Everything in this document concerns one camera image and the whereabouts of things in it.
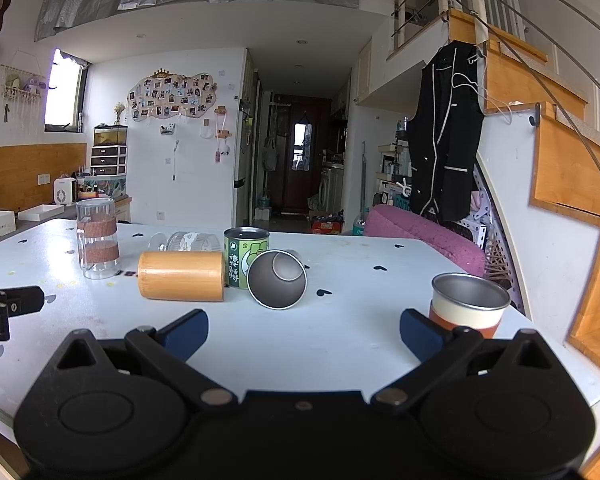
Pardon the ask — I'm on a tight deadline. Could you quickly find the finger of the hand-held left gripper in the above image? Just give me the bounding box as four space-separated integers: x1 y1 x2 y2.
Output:
0 285 46 318

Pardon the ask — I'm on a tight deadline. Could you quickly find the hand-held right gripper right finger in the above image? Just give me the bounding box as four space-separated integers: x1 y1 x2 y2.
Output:
375 309 563 407

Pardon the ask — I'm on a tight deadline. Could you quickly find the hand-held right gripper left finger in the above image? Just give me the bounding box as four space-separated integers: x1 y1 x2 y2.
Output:
45 309 233 407

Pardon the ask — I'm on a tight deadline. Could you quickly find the plain steel cup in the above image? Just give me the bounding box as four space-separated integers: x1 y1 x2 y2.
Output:
246 249 308 311

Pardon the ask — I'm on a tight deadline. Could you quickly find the steel cup with brown sleeve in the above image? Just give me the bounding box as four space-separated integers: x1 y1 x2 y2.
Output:
428 273 511 339

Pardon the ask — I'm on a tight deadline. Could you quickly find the bamboo cup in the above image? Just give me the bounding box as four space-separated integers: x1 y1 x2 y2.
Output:
137 250 227 303

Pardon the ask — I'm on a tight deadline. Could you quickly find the glass cup with brown bands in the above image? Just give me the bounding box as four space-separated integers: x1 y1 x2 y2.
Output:
75 198 122 281

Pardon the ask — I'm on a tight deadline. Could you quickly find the white tray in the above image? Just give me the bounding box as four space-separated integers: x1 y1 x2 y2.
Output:
17 204 79 222

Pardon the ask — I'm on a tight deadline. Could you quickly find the clear glass jar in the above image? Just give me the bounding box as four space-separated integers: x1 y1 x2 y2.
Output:
148 231 224 257

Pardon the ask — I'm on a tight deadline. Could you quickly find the green printed can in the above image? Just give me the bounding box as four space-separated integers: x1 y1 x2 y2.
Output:
223 227 271 291

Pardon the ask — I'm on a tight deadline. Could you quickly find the pink cushioned chair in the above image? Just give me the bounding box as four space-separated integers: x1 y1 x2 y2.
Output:
363 204 487 279

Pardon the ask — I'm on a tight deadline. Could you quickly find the white countertop appliance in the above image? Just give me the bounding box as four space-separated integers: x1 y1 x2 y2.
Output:
53 175 77 206

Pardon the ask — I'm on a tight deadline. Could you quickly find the white perforated panel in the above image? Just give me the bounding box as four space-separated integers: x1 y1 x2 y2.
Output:
461 164 502 248

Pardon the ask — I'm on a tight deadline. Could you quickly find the red box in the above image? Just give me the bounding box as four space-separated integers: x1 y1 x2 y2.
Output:
310 214 344 235

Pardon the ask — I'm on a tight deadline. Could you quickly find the small drawer unit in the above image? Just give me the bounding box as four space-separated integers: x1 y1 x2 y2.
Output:
89 145 129 179

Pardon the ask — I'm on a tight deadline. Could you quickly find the cluttered storage shelf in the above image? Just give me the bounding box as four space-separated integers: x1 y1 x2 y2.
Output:
373 117 413 212

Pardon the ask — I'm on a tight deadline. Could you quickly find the washing machine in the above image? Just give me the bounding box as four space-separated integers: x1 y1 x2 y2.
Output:
319 164 346 212

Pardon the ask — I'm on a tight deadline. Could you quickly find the fish tank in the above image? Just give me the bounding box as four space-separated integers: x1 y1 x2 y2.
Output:
93 124 129 147

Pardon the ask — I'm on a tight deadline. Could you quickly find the dark wooden door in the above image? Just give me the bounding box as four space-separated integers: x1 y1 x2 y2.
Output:
279 94 332 214

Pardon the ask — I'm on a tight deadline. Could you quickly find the black jacket with white trim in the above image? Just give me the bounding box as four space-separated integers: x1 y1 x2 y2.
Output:
406 40 486 224

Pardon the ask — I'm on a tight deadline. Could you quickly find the hanging tote bag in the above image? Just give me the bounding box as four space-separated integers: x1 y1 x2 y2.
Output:
262 136 280 172

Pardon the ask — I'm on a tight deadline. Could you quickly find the window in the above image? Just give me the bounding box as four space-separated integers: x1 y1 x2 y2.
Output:
44 48 89 134

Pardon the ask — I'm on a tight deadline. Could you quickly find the wooden staircase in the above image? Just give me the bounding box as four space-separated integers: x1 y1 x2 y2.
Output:
448 8 600 480

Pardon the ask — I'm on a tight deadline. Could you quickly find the cloud-shaped photo board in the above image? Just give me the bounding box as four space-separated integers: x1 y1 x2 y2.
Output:
126 69 217 122

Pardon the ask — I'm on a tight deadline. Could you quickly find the white clothes hanger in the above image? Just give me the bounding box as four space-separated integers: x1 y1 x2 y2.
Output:
452 44 514 126

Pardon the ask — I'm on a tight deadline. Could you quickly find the metal stair railing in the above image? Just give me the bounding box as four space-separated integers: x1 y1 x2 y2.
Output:
391 0 600 196

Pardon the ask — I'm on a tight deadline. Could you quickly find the white wall rack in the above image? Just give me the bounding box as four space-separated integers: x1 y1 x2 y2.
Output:
0 64 47 122

